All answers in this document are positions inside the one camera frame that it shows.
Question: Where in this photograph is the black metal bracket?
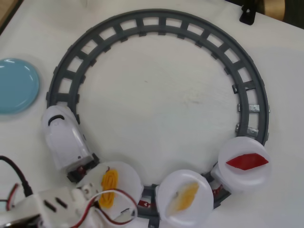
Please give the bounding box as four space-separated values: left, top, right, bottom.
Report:
239 4 257 26

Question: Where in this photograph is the white wagon carrying orange plate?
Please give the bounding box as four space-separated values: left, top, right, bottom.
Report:
154 184 167 220

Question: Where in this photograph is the black cable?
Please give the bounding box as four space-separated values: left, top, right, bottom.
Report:
0 155 34 197

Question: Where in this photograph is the tan wooden object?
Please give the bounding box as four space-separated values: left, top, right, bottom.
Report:
263 0 286 21

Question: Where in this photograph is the white Shinkansen toy locomotive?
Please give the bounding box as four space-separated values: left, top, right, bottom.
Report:
41 105 95 171

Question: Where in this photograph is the red tuna sushi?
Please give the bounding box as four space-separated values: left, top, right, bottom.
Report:
225 153 270 171

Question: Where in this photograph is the white plate with orange sushi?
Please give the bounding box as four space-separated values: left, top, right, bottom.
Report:
158 171 214 226

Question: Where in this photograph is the white plate with egg sushi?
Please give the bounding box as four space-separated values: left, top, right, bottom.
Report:
79 161 143 228

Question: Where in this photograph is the white plate with red sushi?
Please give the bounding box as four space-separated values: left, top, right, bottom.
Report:
218 135 272 192

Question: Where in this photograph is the blue ceramic dish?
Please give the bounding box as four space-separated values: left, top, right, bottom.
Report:
0 57 41 116

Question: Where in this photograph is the grey circular toy train track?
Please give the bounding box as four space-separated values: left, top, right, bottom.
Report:
45 9 272 228

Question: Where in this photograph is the red and white wire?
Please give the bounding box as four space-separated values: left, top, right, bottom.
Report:
73 189 139 228
4 182 20 212

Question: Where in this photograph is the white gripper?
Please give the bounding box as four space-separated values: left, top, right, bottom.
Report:
16 170 138 228

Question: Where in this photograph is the yellow egg sushi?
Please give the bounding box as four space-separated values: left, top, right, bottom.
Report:
98 167 119 210

